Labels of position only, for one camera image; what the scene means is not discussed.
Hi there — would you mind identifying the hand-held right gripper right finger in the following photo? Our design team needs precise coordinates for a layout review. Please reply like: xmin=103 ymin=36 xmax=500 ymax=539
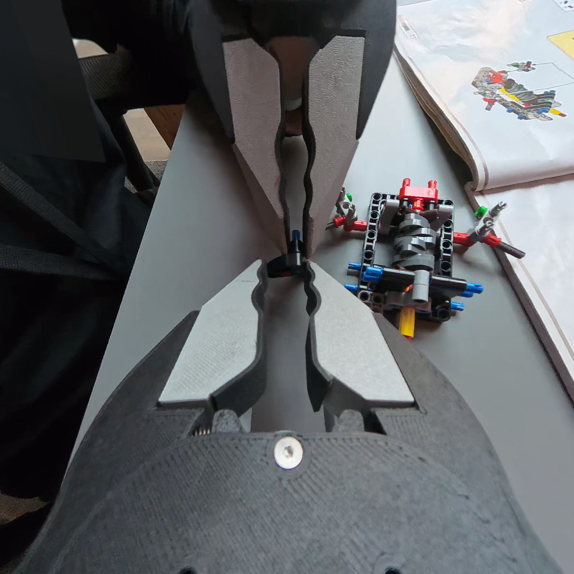
xmin=305 ymin=262 xmax=416 ymax=413

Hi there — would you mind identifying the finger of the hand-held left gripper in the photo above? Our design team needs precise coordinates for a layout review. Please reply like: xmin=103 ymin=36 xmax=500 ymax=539
xmin=222 ymin=40 xmax=288 ymax=251
xmin=301 ymin=36 xmax=366 ymax=261

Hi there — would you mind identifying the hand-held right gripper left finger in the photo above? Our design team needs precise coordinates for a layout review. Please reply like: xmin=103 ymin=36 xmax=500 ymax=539
xmin=157 ymin=259 xmax=269 ymax=415

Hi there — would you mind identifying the small black lego subassembly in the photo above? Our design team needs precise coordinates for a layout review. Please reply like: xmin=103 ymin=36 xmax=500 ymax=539
xmin=267 ymin=230 xmax=310 ymax=279

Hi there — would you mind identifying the black lego frame assembly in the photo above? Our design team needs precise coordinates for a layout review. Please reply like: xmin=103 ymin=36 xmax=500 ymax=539
xmin=325 ymin=178 xmax=526 ymax=344

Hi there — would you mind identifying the person's left forearm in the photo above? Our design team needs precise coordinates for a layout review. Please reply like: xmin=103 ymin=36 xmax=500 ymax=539
xmin=63 ymin=0 xmax=225 ymax=108

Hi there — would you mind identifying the person's left hand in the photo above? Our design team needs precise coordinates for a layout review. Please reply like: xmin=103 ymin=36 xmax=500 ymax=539
xmin=283 ymin=108 xmax=306 ymax=137

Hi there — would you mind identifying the wooden table leg with bolts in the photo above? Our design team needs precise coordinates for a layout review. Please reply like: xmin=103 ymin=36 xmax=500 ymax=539
xmin=143 ymin=104 xmax=185 ymax=151

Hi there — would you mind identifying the black office chair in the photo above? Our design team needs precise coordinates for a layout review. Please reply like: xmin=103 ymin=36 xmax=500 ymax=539
xmin=74 ymin=38 xmax=189 ymax=193

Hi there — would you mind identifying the white instruction booklet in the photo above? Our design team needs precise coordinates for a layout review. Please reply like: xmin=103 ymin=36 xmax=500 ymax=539
xmin=395 ymin=0 xmax=574 ymax=391

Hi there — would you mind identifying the black strap with metal buckle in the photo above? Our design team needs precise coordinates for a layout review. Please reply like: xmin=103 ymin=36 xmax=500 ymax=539
xmin=0 ymin=161 xmax=122 ymax=281

